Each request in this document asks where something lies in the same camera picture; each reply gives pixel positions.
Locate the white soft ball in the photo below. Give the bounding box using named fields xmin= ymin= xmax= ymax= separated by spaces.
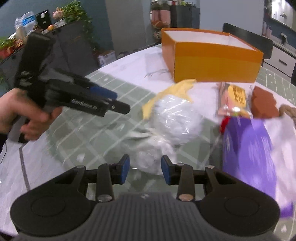
xmin=149 ymin=95 xmax=204 ymax=146

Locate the yellow cleaning cloth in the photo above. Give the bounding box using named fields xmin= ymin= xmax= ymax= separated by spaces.
xmin=142 ymin=79 xmax=196 ymax=120

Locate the orange cardboard box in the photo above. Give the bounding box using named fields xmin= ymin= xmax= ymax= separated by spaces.
xmin=162 ymin=28 xmax=263 ymax=83

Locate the pink yellow snack packet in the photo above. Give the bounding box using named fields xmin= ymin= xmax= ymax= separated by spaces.
xmin=217 ymin=82 xmax=253 ymax=119

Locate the brown sponge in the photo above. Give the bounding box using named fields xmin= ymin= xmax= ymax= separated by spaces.
xmin=251 ymin=86 xmax=280 ymax=118

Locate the white plastic ball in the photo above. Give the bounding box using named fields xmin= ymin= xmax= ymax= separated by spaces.
xmin=122 ymin=130 xmax=177 ymax=175

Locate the orange red crochet fruit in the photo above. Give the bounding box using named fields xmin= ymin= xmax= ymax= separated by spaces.
xmin=220 ymin=116 xmax=231 ymax=134

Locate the left hand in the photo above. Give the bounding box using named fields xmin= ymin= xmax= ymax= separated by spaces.
xmin=1 ymin=88 xmax=62 ymax=141

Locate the white cardboard box on floor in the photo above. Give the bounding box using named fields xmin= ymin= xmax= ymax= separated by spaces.
xmin=98 ymin=50 xmax=116 ymax=67

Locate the green checked tablecloth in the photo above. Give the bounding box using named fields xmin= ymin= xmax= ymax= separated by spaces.
xmin=43 ymin=67 xmax=296 ymax=241

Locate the dark cabinet with plants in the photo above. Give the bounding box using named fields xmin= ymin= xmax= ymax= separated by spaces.
xmin=0 ymin=21 xmax=100 ymax=91

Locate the purple tissue pack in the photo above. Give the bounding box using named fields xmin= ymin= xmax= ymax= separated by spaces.
xmin=222 ymin=114 xmax=295 ymax=217

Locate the green ivy plant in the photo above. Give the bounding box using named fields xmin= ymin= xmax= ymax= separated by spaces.
xmin=61 ymin=1 xmax=100 ymax=51

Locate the pink flower bouquet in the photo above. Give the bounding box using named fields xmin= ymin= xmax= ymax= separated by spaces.
xmin=151 ymin=1 xmax=171 ymax=30

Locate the black sideboard cabinet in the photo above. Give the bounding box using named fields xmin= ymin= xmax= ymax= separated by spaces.
xmin=170 ymin=6 xmax=200 ymax=29

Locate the white drawer cabinet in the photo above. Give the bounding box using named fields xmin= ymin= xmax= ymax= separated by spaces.
xmin=263 ymin=39 xmax=295 ymax=82

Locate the black chair left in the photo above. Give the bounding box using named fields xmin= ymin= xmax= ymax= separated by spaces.
xmin=223 ymin=23 xmax=273 ymax=65

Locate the wall mirror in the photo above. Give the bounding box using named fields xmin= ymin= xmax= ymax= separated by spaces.
xmin=269 ymin=0 xmax=295 ymax=32

